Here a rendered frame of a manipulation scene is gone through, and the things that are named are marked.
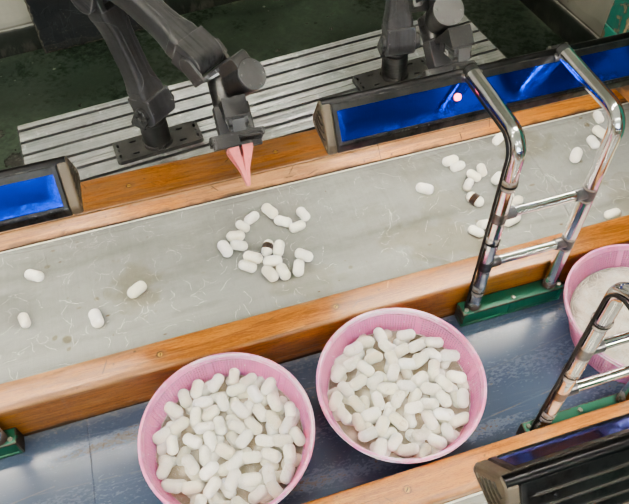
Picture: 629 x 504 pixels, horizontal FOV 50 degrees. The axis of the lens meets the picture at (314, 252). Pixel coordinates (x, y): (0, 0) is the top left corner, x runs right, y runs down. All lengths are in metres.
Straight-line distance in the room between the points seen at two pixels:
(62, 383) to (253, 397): 0.30
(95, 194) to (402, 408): 0.72
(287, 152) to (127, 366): 0.55
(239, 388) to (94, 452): 0.26
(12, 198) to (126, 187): 0.45
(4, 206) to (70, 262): 0.38
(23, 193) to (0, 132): 1.93
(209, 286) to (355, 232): 0.29
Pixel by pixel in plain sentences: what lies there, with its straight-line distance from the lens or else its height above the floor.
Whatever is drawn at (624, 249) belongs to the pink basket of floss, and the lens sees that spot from 1.32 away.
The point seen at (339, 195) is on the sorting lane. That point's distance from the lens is 1.34.
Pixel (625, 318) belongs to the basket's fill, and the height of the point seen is 0.73.
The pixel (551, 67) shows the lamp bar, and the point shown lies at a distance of 1.10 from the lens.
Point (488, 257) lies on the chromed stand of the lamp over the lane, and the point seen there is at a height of 0.87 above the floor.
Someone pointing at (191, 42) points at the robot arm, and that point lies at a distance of 1.27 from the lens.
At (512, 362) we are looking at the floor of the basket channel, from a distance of 1.23.
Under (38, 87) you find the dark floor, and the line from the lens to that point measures 3.05.
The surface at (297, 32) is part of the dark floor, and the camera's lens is 3.09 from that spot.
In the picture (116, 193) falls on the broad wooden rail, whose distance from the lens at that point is 1.38.
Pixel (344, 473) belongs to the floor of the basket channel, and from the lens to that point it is 1.11.
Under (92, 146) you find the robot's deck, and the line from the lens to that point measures 1.64.
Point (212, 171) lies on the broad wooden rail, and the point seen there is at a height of 0.76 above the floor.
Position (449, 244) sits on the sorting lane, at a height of 0.74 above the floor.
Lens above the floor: 1.72
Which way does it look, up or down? 52 degrees down
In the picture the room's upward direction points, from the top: 2 degrees counter-clockwise
